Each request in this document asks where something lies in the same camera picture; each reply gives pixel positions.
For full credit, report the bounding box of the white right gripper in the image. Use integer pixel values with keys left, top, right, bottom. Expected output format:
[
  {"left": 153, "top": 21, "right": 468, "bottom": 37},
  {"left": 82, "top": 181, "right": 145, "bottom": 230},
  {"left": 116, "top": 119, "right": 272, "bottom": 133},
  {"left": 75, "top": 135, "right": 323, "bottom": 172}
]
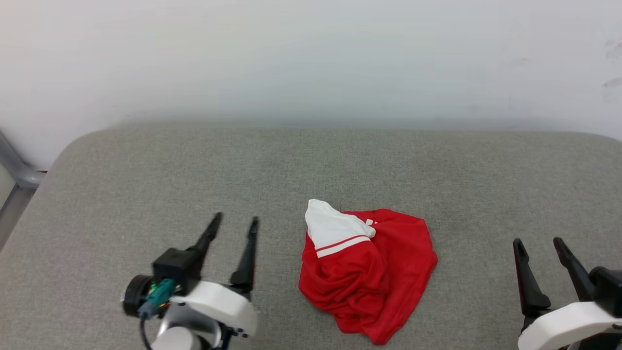
[{"left": 513, "top": 237, "right": 622, "bottom": 350}]

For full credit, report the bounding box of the red and white garment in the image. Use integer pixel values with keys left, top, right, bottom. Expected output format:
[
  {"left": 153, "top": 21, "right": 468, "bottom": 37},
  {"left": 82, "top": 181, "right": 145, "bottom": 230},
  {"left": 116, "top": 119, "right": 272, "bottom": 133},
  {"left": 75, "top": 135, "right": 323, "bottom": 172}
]
[{"left": 298, "top": 199, "right": 438, "bottom": 346}]

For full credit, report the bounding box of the thin black cable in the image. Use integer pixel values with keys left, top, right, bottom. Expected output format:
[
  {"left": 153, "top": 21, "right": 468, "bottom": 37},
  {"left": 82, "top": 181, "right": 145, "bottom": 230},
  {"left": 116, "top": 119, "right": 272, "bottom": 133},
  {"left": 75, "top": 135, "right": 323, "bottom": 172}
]
[{"left": 140, "top": 316, "right": 155, "bottom": 350}]

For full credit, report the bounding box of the green cable connector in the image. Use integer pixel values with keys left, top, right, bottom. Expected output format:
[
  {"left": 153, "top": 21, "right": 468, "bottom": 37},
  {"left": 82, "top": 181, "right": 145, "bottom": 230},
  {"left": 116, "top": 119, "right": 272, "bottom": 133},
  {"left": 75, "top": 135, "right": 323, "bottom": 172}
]
[{"left": 138, "top": 278, "right": 176, "bottom": 320}]

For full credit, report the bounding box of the grey metal frame bar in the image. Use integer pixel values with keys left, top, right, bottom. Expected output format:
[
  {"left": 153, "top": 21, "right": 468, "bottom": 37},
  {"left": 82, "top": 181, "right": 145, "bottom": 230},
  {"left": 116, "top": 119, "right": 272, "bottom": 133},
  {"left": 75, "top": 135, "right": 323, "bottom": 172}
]
[{"left": 0, "top": 130, "right": 48, "bottom": 246}]

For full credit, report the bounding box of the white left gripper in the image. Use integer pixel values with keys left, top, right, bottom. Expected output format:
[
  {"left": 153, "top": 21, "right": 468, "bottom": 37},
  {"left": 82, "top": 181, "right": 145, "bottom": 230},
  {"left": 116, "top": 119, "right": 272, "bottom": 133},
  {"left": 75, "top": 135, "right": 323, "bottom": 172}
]
[{"left": 169, "top": 212, "right": 260, "bottom": 339}]

